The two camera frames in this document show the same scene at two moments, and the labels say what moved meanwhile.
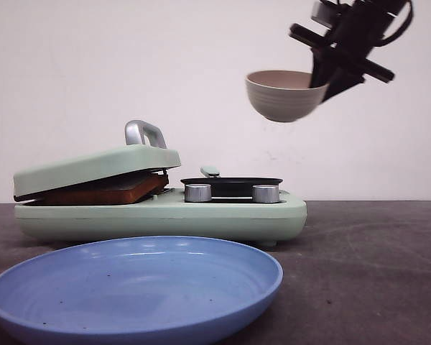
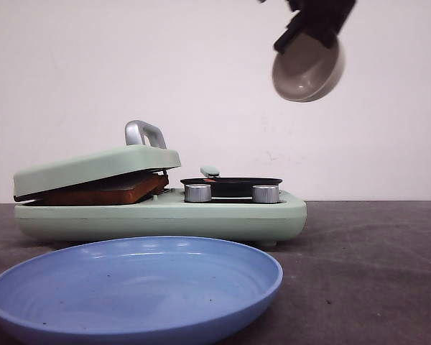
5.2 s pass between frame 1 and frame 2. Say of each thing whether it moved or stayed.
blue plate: stayed
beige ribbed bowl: moved
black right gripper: moved
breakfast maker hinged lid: stayed
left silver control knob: stayed
